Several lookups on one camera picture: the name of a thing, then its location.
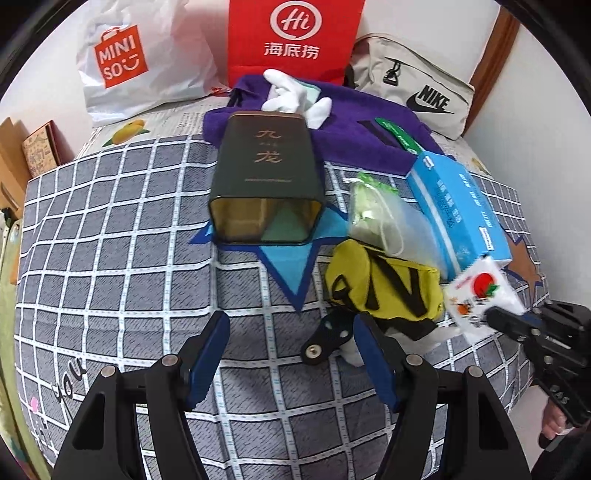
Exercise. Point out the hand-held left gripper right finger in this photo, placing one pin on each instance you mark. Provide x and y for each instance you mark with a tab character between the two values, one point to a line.
376	364

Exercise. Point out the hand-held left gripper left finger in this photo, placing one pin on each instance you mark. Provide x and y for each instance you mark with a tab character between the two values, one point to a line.
207	364

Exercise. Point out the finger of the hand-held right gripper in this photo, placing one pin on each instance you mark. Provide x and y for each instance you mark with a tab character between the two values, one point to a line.
510	323

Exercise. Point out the fruit print tissue packet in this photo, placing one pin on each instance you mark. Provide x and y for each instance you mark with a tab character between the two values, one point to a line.
480	295

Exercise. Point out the yellow and black pouch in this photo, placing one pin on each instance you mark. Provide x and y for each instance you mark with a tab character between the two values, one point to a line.
383	281

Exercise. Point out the green wipes packet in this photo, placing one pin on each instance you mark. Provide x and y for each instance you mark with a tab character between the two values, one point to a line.
364	203

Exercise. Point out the person's right hand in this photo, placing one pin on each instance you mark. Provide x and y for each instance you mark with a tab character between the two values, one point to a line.
551	421

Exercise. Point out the grey plaid tablecloth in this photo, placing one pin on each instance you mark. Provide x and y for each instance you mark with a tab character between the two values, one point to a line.
138	258

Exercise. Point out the blue tissue pack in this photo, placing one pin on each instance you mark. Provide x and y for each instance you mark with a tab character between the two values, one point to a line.
457	207

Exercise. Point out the dark green tin box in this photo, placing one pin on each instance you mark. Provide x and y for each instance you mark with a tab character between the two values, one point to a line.
263	157

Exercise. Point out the green card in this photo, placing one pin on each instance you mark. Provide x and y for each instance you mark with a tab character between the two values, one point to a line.
399	134

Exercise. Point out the purple towel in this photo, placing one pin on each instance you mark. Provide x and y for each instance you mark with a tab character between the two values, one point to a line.
351	134

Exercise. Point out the grey waist bag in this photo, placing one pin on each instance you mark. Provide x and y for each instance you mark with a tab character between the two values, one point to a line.
415	78

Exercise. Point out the patterned brown book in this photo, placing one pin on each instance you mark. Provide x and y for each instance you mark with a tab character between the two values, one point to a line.
44	150

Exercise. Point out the wooden bed headboard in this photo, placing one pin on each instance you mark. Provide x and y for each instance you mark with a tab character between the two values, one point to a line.
11	166

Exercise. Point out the white plastic shopping bag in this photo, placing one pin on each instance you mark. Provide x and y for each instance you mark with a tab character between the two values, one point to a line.
152	60

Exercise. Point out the red paper bag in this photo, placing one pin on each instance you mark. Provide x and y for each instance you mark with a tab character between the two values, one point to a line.
295	41

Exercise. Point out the brown wooden door frame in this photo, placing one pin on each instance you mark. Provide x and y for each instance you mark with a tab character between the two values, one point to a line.
496	60

